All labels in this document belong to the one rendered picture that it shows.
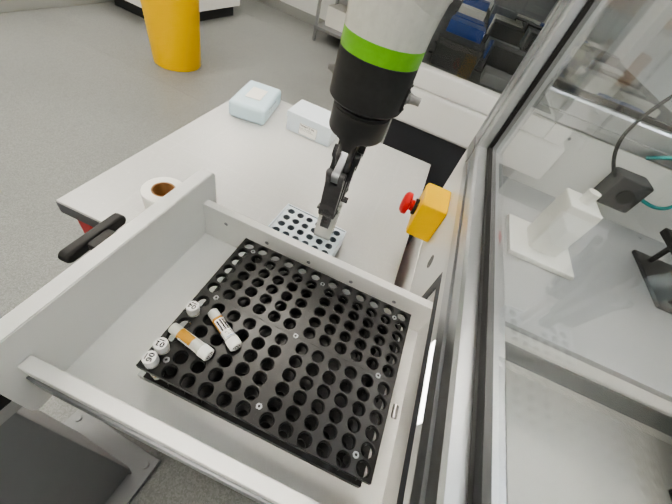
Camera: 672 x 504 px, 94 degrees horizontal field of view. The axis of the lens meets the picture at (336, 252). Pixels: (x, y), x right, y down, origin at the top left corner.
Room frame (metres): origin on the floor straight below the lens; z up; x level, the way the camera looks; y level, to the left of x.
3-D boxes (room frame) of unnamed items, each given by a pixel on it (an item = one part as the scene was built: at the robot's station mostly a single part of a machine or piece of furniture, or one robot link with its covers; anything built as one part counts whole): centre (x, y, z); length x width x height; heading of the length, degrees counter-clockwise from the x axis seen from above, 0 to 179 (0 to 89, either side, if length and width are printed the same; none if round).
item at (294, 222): (0.40, 0.06, 0.78); 0.12 x 0.08 x 0.04; 83
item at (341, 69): (0.40, 0.03, 1.07); 0.12 x 0.09 x 0.06; 87
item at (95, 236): (0.17, 0.23, 0.91); 0.07 x 0.04 x 0.01; 175
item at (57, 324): (0.17, 0.21, 0.87); 0.29 x 0.02 x 0.11; 175
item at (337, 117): (0.40, 0.03, 0.99); 0.08 x 0.07 x 0.09; 177
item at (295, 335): (0.15, 0.01, 0.87); 0.22 x 0.18 x 0.06; 85
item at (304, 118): (0.79, 0.17, 0.79); 0.13 x 0.09 x 0.05; 84
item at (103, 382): (0.15, 0.00, 0.86); 0.40 x 0.26 x 0.06; 85
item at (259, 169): (0.57, 0.15, 0.38); 0.62 x 0.58 x 0.76; 175
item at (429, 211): (0.47, -0.13, 0.88); 0.07 x 0.05 x 0.07; 175
